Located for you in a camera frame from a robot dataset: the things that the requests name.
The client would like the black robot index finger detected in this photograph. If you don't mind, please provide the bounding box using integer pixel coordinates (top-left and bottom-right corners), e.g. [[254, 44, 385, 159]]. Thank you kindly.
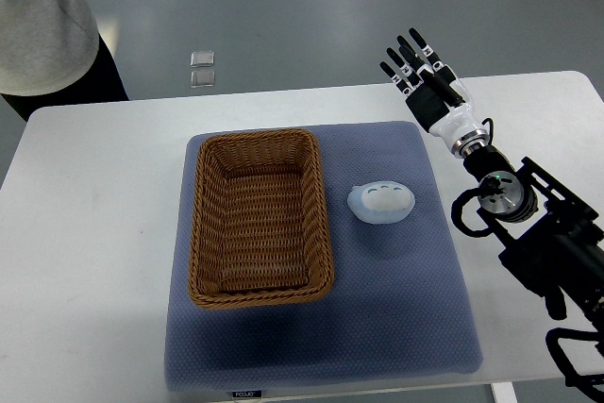
[[409, 27, 445, 75]]

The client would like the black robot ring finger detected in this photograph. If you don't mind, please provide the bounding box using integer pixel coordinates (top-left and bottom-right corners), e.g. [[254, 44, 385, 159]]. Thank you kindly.
[[386, 47, 423, 89]]

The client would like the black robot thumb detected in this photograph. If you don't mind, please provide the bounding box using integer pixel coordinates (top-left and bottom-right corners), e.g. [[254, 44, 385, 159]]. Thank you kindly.
[[434, 67, 464, 107]]

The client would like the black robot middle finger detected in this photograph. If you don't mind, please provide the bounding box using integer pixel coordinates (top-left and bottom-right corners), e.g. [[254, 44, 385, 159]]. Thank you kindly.
[[396, 35, 433, 76]]

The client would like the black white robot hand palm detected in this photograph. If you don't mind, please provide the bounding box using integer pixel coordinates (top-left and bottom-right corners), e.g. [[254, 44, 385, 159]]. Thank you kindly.
[[406, 73, 486, 148]]

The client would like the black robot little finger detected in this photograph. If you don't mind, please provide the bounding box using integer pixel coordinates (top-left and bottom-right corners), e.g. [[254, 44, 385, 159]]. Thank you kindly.
[[379, 61, 412, 96]]

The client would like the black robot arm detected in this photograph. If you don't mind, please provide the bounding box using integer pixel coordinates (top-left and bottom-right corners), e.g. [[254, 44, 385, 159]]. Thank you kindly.
[[380, 28, 603, 332]]

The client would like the light blue plush toy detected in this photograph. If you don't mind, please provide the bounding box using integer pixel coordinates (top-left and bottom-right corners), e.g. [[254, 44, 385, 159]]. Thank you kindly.
[[346, 181, 415, 225]]

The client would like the brown wicker basket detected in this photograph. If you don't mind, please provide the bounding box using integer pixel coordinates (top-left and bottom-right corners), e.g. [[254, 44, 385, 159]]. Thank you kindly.
[[188, 128, 335, 310]]

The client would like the blue padded mat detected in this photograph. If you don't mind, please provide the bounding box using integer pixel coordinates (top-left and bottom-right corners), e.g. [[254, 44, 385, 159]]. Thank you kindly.
[[164, 121, 482, 393]]

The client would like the lower metal floor plate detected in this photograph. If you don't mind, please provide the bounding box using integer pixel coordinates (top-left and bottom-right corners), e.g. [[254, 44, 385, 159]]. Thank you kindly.
[[190, 70, 215, 88]]

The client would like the metal floor plate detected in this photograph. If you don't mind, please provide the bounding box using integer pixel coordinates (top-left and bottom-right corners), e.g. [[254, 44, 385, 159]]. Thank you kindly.
[[190, 70, 215, 88], [190, 50, 215, 68]]

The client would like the upper metal floor plate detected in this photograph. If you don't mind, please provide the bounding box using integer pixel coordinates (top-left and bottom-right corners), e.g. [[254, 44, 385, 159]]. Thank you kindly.
[[190, 50, 215, 68]]

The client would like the person in grey sweater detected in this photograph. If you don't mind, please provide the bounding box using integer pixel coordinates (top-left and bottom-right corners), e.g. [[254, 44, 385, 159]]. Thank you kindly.
[[1, 0, 128, 120]]

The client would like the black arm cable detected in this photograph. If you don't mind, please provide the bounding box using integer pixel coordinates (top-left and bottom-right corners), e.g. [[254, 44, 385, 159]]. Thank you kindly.
[[545, 327, 604, 402]]

